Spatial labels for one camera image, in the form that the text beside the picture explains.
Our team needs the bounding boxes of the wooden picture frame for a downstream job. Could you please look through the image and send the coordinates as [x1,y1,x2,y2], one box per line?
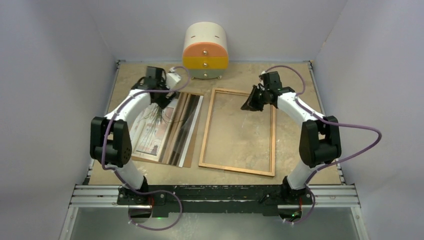
[198,87,276,177]

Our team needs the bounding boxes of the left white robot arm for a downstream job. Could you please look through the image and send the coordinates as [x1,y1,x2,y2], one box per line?
[89,66,182,205]

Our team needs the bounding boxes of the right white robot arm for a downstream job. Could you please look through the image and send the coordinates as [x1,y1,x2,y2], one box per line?
[240,71,342,204]

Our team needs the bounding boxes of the brown backing board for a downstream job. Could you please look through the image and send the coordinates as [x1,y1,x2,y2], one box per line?
[131,92,205,169]

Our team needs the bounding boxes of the round drawer cabinet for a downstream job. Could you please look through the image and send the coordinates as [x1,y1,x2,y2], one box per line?
[182,21,229,80]

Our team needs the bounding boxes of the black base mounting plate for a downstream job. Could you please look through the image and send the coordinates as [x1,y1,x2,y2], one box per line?
[117,184,313,218]

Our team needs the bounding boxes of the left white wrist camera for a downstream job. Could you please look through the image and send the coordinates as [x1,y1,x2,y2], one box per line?
[165,67,182,89]

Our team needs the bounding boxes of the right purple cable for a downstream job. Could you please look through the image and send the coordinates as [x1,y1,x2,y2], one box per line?
[263,64,383,226]

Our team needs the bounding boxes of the purple cable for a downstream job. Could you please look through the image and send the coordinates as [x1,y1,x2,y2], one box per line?
[263,64,383,226]
[99,65,191,232]

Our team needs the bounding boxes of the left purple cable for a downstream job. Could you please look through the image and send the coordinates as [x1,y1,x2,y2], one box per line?
[99,65,191,232]

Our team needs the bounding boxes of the aluminium rail frame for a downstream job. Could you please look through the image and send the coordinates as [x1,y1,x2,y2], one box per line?
[59,62,369,240]

